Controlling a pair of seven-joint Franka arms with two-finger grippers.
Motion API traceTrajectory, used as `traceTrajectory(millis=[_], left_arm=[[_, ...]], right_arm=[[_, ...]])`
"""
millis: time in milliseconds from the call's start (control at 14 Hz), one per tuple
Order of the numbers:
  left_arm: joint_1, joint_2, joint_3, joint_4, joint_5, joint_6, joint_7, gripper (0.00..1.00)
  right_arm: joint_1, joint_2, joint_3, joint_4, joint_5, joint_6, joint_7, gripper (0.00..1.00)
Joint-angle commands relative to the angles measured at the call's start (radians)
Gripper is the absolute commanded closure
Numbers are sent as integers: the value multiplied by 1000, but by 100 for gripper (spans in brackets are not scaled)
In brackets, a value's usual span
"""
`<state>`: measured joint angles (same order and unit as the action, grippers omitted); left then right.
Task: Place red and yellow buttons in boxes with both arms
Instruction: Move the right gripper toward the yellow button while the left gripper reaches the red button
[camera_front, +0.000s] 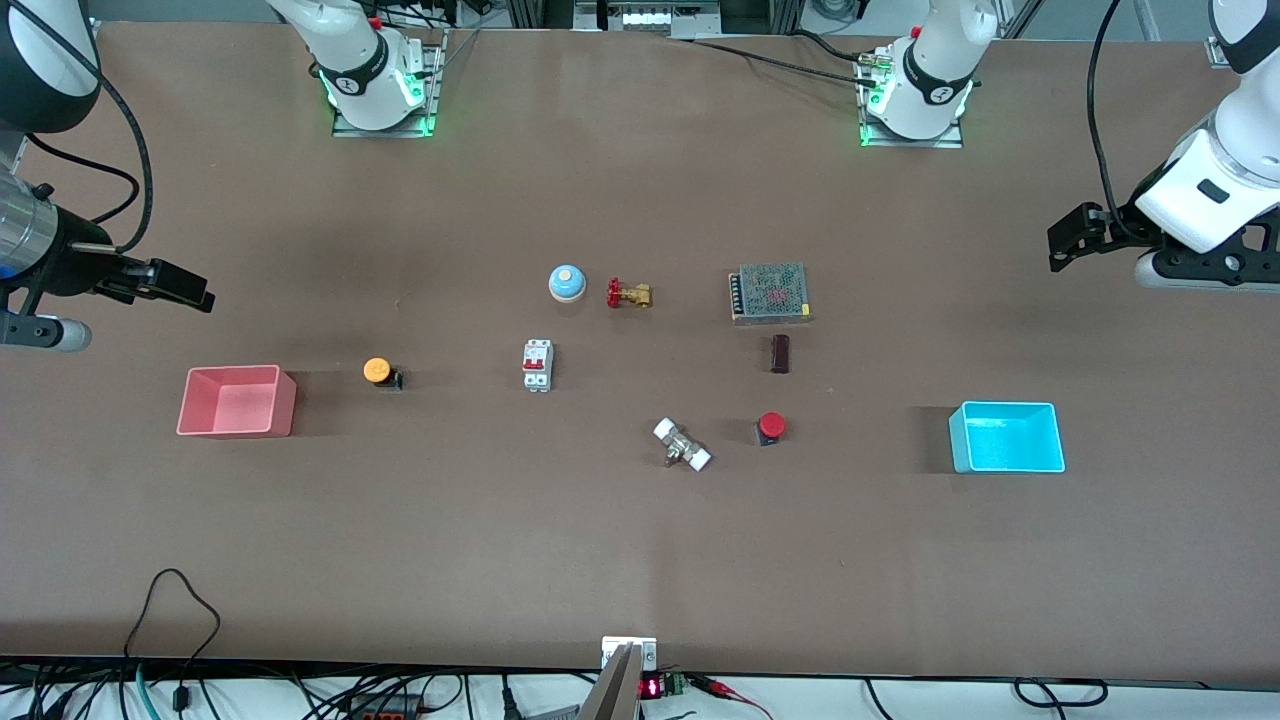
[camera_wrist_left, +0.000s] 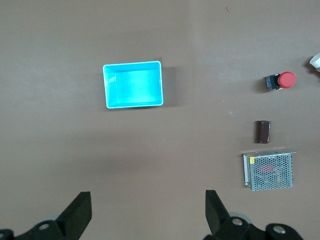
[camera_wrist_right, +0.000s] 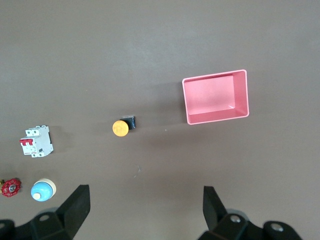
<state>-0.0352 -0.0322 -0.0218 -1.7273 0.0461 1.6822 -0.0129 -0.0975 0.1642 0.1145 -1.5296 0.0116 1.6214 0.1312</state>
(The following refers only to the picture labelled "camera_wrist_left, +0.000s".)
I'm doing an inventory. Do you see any dark brown cylindrical capacitor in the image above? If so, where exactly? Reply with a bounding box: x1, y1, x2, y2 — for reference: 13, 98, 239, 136
255, 120, 272, 144

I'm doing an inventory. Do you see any light blue plastic box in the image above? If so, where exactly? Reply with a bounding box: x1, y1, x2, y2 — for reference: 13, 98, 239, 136
102, 60, 165, 110

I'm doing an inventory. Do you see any metal valve with white caps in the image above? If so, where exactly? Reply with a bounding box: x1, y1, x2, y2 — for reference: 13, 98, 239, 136
309, 52, 320, 73

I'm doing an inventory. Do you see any perforated metal power supply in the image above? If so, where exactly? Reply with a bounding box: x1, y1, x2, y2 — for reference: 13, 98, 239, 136
241, 147, 297, 192

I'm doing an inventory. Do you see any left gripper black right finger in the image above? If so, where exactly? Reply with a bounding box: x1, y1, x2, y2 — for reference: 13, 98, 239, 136
203, 189, 305, 240

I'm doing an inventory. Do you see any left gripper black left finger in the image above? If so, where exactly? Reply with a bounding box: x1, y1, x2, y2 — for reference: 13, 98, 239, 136
0, 191, 93, 240

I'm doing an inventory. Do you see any red emergency stop button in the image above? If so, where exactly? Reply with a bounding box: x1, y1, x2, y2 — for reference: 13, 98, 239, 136
264, 71, 297, 92

